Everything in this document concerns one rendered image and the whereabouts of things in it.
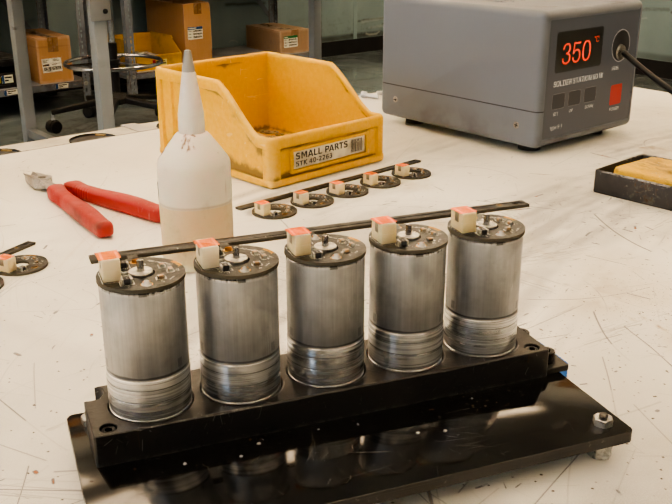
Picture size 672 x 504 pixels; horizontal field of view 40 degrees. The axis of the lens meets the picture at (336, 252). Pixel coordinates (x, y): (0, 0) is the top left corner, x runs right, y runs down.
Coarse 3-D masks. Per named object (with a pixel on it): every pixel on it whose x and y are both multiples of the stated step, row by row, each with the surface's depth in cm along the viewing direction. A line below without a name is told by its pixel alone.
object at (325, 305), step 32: (288, 288) 28; (320, 288) 27; (352, 288) 28; (288, 320) 29; (320, 320) 28; (352, 320) 28; (288, 352) 29; (320, 352) 28; (352, 352) 28; (320, 384) 28
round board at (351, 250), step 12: (312, 240) 29; (336, 240) 29; (348, 240) 29; (288, 252) 28; (312, 252) 27; (324, 252) 28; (336, 252) 28; (348, 252) 28; (360, 252) 28; (312, 264) 27; (324, 264) 27; (336, 264) 27
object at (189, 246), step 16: (480, 208) 32; (496, 208) 32; (512, 208) 32; (336, 224) 30; (352, 224) 30; (368, 224) 30; (224, 240) 29; (240, 240) 29; (256, 240) 29; (272, 240) 29; (128, 256) 27; (144, 256) 28
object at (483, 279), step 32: (480, 224) 30; (448, 256) 30; (480, 256) 29; (512, 256) 29; (448, 288) 30; (480, 288) 30; (512, 288) 30; (448, 320) 31; (480, 320) 30; (512, 320) 30; (480, 352) 30
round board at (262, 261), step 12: (228, 252) 28; (240, 252) 28; (252, 252) 28; (264, 252) 28; (228, 264) 26; (240, 264) 27; (252, 264) 27; (264, 264) 27; (276, 264) 27; (216, 276) 26; (228, 276) 26; (240, 276) 26; (252, 276) 26
